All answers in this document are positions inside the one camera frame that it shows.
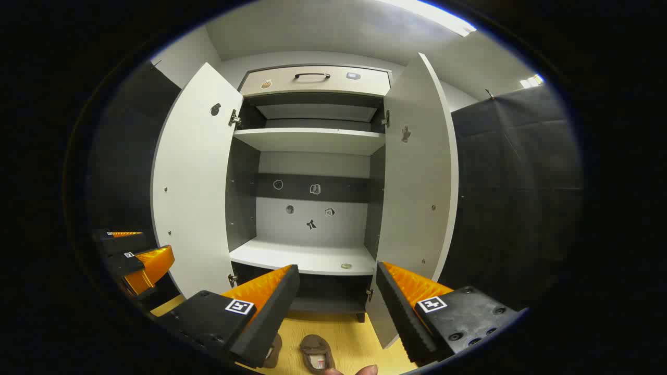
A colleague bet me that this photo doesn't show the white shoe cabinet door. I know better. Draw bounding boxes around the white shoe cabinet door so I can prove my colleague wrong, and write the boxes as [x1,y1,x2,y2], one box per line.
[365,52,459,349]
[150,62,244,298]

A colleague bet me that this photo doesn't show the white shoe cabinet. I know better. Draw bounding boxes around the white shoe cabinet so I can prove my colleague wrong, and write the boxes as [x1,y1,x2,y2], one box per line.
[225,64,392,323]

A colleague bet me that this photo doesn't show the beige cabinet drawer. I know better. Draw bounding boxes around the beige cabinet drawer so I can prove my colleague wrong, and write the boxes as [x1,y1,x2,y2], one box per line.
[239,65,391,98]

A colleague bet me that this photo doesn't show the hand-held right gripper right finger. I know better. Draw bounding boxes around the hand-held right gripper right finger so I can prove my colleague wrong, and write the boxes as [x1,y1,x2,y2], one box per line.
[375,261,527,365]

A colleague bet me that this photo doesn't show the brown fuzzy shoe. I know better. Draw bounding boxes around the brown fuzzy shoe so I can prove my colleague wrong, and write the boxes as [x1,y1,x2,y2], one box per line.
[263,333,283,369]
[300,335,336,374]

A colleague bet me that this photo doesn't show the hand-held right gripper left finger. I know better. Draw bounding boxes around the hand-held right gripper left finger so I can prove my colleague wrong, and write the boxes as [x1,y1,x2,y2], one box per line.
[156,264,301,369]

